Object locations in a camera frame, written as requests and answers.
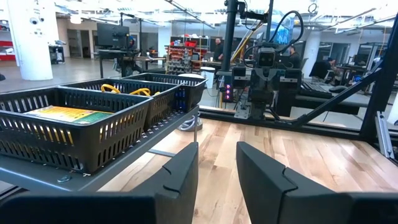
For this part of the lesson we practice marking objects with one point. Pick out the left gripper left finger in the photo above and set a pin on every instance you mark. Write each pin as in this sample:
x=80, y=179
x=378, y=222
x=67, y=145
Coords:
x=180, y=186

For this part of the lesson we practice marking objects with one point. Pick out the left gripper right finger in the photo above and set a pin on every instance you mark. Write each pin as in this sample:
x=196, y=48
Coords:
x=264, y=193

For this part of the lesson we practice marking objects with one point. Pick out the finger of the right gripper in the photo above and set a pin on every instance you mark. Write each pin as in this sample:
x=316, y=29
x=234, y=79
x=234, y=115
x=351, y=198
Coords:
x=290, y=81
x=240, y=79

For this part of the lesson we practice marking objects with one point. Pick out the black slotted plastic basket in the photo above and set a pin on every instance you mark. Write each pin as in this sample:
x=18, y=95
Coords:
x=196, y=93
x=161, y=109
x=93, y=149

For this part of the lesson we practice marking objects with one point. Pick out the yellow rubber band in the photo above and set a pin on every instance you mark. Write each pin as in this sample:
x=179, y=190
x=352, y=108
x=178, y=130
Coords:
x=141, y=90
x=109, y=86

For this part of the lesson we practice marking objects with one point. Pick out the yellow green crayon box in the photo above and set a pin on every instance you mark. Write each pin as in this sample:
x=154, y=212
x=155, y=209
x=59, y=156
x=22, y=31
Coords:
x=62, y=113

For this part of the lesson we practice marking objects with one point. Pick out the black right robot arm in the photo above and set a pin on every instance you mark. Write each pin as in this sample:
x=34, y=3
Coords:
x=262, y=102

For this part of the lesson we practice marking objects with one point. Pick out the computer tower with lights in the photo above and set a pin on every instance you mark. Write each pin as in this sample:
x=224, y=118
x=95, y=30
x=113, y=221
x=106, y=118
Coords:
x=228, y=91

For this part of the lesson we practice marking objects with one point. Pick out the person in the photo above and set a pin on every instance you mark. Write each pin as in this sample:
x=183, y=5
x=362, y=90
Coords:
x=320, y=68
x=293, y=57
x=131, y=42
x=218, y=49

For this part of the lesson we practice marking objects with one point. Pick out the black keyboard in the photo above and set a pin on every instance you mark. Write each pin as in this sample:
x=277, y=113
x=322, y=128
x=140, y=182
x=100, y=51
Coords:
x=314, y=90

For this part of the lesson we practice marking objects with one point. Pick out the white bucket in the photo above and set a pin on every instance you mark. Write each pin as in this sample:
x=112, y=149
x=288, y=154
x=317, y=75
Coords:
x=207, y=77

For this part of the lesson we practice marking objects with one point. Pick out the shelving with red bins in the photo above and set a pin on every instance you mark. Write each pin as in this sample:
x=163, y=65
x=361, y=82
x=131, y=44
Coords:
x=180, y=56

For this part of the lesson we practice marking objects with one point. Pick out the grey metal mesh shelf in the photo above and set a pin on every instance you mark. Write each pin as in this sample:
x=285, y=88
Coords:
x=46, y=180

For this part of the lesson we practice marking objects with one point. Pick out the white building column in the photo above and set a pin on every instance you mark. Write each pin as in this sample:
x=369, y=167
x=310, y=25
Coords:
x=34, y=56

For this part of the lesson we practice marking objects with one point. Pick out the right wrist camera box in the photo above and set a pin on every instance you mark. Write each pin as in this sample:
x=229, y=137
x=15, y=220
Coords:
x=266, y=59

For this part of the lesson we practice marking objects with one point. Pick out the black aluminium table frame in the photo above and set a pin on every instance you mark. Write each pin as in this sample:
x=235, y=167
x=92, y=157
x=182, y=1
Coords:
x=231, y=37

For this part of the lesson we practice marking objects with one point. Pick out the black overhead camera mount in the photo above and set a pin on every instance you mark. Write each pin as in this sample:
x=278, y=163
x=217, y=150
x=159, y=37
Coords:
x=255, y=15

